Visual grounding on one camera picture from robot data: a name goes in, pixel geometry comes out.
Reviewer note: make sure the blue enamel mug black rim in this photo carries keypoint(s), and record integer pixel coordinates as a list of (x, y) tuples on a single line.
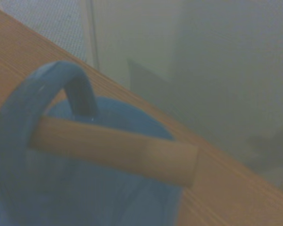
[(11, 131)]

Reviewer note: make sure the white vertical trim strip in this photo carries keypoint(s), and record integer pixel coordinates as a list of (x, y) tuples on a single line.
[(90, 30)]

